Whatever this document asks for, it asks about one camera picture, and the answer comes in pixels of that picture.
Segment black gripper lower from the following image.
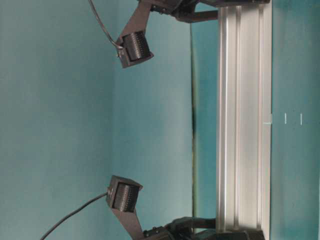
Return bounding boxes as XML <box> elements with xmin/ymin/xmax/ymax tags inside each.
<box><xmin>143</xmin><ymin>217</ymin><xmax>216</xmax><ymax>240</ymax></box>

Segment black camera cable upper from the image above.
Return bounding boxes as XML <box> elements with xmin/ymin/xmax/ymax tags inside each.
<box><xmin>87</xmin><ymin>0</ymin><xmax>124</xmax><ymax>50</ymax></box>

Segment silver aluminium extrusion rail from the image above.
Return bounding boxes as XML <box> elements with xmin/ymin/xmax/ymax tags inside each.
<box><xmin>216</xmin><ymin>3</ymin><xmax>272</xmax><ymax>239</ymax></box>

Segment black camera cable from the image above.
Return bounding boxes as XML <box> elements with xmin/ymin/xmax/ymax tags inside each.
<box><xmin>39</xmin><ymin>192</ymin><xmax>111</xmax><ymax>240</ymax></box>
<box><xmin>87</xmin><ymin>0</ymin><xmax>124</xmax><ymax>50</ymax></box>

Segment black gripper upper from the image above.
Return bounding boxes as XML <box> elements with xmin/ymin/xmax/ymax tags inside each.
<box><xmin>136</xmin><ymin>0</ymin><xmax>219</xmax><ymax>24</ymax></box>

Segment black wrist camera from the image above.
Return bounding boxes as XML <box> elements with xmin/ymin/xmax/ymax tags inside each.
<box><xmin>106</xmin><ymin>175</ymin><xmax>143</xmax><ymax>213</ymax></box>
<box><xmin>118</xmin><ymin>31</ymin><xmax>154</xmax><ymax>68</ymax></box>

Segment black wrist camera upper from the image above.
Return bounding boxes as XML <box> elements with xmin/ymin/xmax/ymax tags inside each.
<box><xmin>118</xmin><ymin>31</ymin><xmax>154</xmax><ymax>68</ymax></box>

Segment black camera cable lower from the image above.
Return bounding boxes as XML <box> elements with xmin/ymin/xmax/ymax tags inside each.
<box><xmin>39</xmin><ymin>192</ymin><xmax>111</xmax><ymax>240</ymax></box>

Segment black wrist camera lower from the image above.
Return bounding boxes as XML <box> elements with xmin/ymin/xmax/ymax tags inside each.
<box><xmin>106</xmin><ymin>175</ymin><xmax>143</xmax><ymax>213</ymax></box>

